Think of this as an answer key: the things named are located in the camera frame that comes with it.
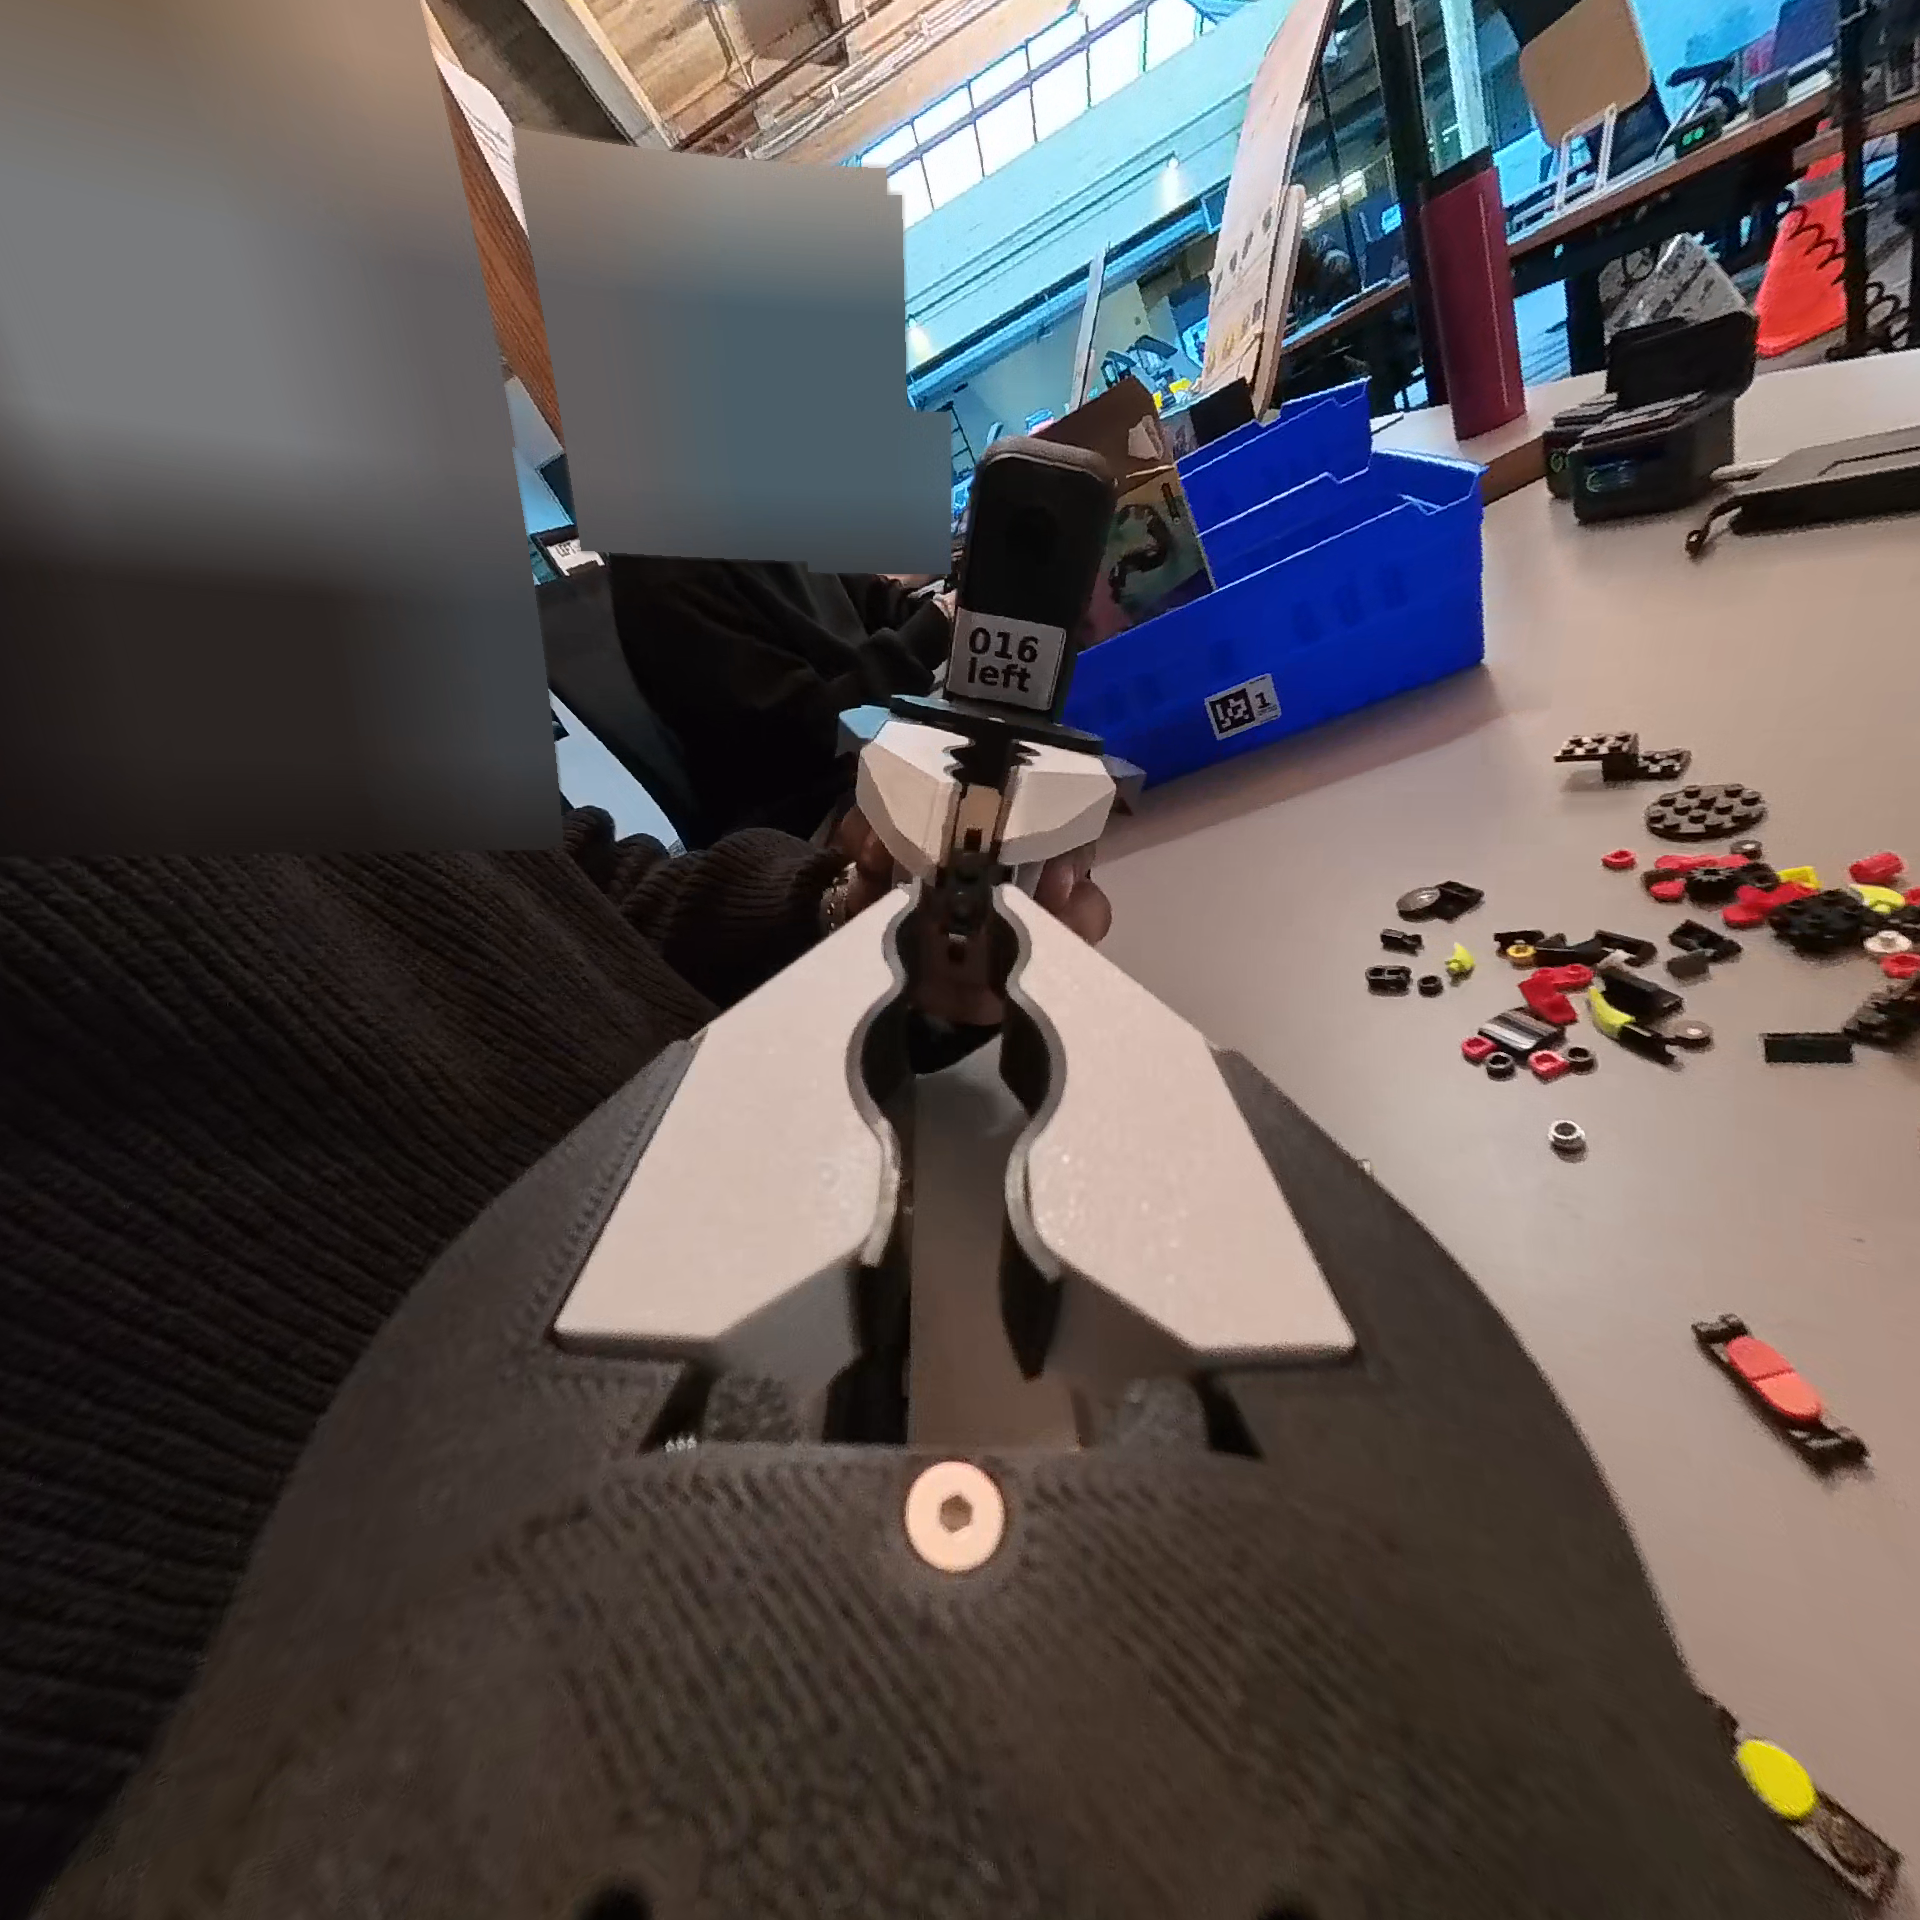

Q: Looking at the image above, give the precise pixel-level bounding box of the printed cardboard box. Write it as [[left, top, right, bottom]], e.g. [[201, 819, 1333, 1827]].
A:
[[1036, 378, 1217, 618]]

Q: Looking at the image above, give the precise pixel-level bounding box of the pile of lego pieces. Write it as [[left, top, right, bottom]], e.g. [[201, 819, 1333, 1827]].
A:
[[1365, 849, 1920, 1081]]

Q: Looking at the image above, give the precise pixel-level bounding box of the wooden pillar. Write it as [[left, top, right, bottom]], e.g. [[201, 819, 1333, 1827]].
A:
[[427, 0, 565, 437]]

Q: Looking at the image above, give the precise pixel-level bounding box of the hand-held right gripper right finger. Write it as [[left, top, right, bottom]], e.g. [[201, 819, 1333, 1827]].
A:
[[983, 882, 1359, 1375]]

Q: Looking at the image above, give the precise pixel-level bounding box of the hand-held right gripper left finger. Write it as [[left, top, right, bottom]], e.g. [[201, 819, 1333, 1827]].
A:
[[550, 882, 921, 1354]]

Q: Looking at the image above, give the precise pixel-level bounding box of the black device with green light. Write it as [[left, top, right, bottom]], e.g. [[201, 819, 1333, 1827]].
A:
[[1545, 393, 1741, 523]]

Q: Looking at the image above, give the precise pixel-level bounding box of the black hard case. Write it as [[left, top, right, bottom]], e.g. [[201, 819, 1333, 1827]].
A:
[[1605, 306, 1759, 407]]

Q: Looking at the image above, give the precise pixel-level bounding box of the blue bin with tag sticker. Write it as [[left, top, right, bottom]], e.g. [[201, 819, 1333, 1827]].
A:
[[1065, 451, 1487, 785]]

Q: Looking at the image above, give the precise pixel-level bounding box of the cardboard display board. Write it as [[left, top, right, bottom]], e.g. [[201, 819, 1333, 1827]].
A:
[[1201, 0, 1343, 415]]

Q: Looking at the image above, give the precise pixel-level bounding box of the rounded cardboard board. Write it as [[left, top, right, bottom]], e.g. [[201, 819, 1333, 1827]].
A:
[[1518, 0, 1652, 108]]

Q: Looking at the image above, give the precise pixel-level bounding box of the black flat device with cable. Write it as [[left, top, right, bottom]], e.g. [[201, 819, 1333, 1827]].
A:
[[1683, 427, 1920, 561]]

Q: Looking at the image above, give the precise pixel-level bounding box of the red and black lego strip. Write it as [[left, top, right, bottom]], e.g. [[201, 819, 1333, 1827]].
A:
[[1691, 1314, 1870, 1468]]

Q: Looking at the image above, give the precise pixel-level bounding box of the person's left hand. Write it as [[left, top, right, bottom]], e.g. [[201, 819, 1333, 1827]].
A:
[[817, 802, 1116, 947]]

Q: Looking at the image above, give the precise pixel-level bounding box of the person's left forearm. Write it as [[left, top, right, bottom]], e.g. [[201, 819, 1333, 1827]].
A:
[[563, 810, 865, 1015]]

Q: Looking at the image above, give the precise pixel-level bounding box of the dark red bottle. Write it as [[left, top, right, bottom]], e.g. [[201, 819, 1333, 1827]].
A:
[[1417, 164, 1529, 442]]

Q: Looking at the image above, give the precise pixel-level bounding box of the person's black sweater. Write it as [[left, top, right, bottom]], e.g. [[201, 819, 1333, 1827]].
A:
[[0, 853, 723, 1920]]

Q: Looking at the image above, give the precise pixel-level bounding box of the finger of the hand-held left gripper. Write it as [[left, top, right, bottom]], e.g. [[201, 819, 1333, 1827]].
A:
[[990, 744, 1122, 887], [855, 723, 974, 904]]

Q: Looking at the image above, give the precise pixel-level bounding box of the small black lego piece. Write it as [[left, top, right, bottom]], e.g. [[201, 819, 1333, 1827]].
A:
[[937, 855, 1007, 1021]]

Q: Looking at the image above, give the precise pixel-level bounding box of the lego spider model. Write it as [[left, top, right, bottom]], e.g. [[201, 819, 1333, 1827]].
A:
[[1733, 1738, 1905, 1896]]

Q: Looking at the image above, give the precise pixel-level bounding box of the blue plastic bin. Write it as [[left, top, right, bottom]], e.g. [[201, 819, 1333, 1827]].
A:
[[1178, 380, 1374, 497]]

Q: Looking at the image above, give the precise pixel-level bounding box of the orange traffic cone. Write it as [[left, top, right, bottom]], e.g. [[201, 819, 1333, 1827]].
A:
[[1756, 201, 1854, 360]]

